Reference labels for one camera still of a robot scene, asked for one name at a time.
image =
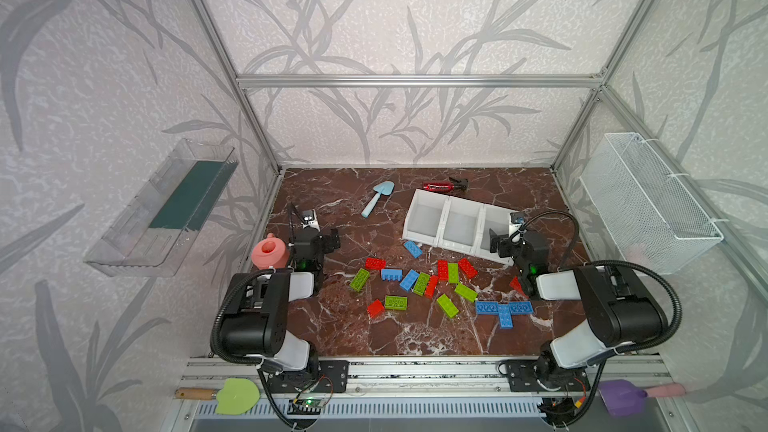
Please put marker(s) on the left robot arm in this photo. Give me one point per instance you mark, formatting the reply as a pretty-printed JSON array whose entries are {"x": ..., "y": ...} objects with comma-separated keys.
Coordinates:
[{"x": 251, "y": 326}]

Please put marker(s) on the green toy shovel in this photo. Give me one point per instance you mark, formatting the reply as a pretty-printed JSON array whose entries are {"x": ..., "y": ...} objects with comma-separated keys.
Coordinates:
[{"x": 236, "y": 397}]

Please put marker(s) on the white wire basket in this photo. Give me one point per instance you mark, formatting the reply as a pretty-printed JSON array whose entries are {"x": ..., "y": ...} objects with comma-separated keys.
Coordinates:
[{"x": 649, "y": 213}]

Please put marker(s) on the white left bin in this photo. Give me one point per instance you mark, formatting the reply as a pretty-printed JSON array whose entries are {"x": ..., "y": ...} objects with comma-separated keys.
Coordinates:
[{"x": 426, "y": 218}]

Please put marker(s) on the white middle bin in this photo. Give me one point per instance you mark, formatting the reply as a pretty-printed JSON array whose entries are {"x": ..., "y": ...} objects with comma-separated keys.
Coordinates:
[{"x": 460, "y": 225}]

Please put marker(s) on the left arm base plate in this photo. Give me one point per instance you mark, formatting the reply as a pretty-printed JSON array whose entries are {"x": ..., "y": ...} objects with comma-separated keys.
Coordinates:
[{"x": 323, "y": 376}]

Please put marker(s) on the green lego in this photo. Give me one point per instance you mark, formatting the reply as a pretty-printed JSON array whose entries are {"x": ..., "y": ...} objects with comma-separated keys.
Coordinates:
[
  {"x": 466, "y": 292},
  {"x": 360, "y": 280},
  {"x": 421, "y": 284},
  {"x": 396, "y": 303},
  {"x": 447, "y": 306},
  {"x": 453, "y": 273}
]

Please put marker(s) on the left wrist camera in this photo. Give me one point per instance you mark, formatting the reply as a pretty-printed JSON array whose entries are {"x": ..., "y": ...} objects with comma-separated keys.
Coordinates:
[{"x": 309, "y": 219}]

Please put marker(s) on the light blue toy shovel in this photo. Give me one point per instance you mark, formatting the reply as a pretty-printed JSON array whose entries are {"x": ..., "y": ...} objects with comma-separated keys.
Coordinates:
[{"x": 382, "y": 189}]

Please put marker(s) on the pink watering can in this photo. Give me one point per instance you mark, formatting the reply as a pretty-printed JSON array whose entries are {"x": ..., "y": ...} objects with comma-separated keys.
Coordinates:
[{"x": 270, "y": 253}]

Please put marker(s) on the red lego diagonal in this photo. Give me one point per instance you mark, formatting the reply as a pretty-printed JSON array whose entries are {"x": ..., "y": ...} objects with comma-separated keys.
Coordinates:
[{"x": 467, "y": 268}]

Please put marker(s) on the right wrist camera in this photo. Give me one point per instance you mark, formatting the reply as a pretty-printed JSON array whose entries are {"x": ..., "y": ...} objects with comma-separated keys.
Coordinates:
[{"x": 516, "y": 221}]

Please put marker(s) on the blue lego T stem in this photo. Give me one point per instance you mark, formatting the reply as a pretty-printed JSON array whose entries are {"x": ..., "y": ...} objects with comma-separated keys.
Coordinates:
[{"x": 505, "y": 316}]

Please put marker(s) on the green lego flat bottom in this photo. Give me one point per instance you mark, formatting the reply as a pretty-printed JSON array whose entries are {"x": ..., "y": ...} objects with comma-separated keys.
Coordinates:
[{"x": 396, "y": 303}]

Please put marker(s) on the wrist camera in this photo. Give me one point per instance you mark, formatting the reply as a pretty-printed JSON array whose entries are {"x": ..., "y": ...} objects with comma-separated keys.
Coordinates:
[
  {"x": 516, "y": 221},
  {"x": 309, "y": 219}
]

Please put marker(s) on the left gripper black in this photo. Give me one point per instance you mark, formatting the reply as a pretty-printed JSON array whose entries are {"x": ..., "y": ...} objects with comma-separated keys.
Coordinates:
[{"x": 327, "y": 240}]

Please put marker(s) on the red lego upright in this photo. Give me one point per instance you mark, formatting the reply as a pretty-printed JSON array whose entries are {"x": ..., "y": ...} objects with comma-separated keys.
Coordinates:
[{"x": 443, "y": 270}]

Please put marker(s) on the red lego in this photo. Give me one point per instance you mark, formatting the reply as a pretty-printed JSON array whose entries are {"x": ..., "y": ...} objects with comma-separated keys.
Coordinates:
[
  {"x": 375, "y": 309},
  {"x": 374, "y": 264},
  {"x": 516, "y": 285},
  {"x": 443, "y": 270}
]

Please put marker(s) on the blue lego horizontal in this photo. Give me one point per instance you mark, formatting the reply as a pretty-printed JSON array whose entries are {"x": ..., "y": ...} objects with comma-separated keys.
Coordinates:
[{"x": 389, "y": 274}]

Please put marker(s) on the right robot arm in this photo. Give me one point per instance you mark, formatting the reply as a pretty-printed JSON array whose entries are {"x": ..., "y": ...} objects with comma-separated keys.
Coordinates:
[{"x": 627, "y": 307}]

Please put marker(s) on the blue lego diagonal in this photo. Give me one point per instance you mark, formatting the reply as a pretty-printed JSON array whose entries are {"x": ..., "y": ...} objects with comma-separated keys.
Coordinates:
[{"x": 409, "y": 281}]

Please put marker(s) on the white bin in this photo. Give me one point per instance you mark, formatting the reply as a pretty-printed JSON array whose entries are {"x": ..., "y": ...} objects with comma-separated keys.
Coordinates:
[
  {"x": 498, "y": 220},
  {"x": 426, "y": 218},
  {"x": 460, "y": 225}
]

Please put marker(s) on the aluminium front rail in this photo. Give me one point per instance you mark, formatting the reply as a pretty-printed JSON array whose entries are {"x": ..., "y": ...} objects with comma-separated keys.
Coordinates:
[{"x": 438, "y": 376}]

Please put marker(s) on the red lego bottom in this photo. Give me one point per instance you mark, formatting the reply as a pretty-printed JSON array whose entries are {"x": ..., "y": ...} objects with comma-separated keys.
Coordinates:
[{"x": 375, "y": 309}]

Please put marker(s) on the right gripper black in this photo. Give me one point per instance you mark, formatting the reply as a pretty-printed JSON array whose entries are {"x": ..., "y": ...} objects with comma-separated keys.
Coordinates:
[{"x": 501, "y": 243}]

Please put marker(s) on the white right bin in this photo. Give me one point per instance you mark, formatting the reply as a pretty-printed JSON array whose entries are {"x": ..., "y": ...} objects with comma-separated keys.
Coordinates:
[{"x": 498, "y": 220}]

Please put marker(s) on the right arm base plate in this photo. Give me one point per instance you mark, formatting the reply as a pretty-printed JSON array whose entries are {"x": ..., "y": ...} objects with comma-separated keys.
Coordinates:
[{"x": 541, "y": 376}]

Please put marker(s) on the purple toy shovel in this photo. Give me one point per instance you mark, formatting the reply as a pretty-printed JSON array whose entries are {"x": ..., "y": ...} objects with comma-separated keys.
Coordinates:
[{"x": 622, "y": 398}]

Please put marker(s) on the green lego upright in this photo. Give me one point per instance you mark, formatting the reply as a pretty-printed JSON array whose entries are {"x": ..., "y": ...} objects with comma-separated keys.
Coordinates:
[{"x": 453, "y": 273}]

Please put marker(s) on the clear plastic wall shelf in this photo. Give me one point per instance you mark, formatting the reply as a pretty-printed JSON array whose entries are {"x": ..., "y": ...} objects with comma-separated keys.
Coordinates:
[{"x": 155, "y": 232}]

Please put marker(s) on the red lego slim centre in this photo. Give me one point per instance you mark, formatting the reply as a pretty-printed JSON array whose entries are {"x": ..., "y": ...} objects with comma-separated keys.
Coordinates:
[{"x": 431, "y": 287}]

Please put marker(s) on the blue lego T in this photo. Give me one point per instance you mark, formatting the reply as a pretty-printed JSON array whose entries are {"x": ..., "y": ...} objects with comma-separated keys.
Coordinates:
[
  {"x": 486, "y": 308},
  {"x": 521, "y": 308}
]

